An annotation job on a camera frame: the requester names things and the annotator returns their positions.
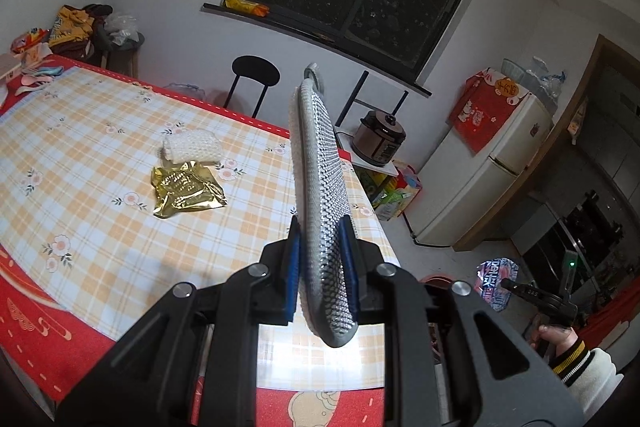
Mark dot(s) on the white foam net wrap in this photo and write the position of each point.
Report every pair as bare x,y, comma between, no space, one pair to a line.
192,147

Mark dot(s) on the clear plastic containers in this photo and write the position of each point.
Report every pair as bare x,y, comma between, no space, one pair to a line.
537,74

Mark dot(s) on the black round-back chair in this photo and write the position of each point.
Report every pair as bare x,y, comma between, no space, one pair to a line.
255,69

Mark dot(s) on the white fridge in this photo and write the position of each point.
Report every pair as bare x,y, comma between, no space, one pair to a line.
475,192

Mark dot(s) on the orange snack bag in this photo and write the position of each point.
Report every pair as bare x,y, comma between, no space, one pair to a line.
30,41

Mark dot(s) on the round wooden stool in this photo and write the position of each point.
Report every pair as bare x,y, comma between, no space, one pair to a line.
125,52

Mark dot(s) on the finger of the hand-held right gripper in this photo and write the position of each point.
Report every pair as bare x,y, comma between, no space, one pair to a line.
525,289

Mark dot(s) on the red printed bag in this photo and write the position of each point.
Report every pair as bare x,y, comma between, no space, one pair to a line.
482,114

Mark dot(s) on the brown rice cooker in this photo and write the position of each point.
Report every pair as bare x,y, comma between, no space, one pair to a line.
380,139

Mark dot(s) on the crushed blue snack packet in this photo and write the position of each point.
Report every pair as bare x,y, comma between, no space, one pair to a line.
492,284

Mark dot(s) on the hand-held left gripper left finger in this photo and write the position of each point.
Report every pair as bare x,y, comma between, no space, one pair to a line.
294,272

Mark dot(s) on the clear plastic tub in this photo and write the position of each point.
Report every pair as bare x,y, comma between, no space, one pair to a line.
185,91

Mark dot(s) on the small yellow box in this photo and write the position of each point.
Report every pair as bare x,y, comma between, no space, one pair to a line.
39,55

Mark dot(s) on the colourful shopping bags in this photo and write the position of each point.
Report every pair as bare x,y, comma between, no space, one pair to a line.
392,194

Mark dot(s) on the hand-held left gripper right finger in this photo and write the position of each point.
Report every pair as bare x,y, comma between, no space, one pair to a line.
347,272

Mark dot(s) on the white plastic bag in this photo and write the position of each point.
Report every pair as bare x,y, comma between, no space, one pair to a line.
120,29

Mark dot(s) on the gold foil bag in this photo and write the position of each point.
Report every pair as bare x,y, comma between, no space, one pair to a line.
187,189

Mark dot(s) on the black metal rack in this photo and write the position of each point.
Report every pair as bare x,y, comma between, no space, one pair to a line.
357,94

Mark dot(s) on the yellow brown clothing pile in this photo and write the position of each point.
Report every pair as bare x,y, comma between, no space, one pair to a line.
70,27

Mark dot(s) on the silver mesh scrubber pad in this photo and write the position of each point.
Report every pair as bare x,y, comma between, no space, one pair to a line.
320,207

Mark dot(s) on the person's right hand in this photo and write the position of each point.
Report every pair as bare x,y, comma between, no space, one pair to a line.
555,342

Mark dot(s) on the red printed tablecloth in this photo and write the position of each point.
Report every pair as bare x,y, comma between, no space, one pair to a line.
40,317

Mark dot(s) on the red bin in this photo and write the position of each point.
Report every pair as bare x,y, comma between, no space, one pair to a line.
437,281

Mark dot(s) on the beige flat box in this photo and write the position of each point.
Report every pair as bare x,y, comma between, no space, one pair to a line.
10,67

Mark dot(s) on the red cloth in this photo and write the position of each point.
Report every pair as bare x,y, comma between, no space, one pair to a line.
612,327

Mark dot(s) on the pastel spoons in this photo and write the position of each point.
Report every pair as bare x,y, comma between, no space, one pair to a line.
40,79

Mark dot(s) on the yellow snack packet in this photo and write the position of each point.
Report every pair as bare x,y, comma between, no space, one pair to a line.
245,6

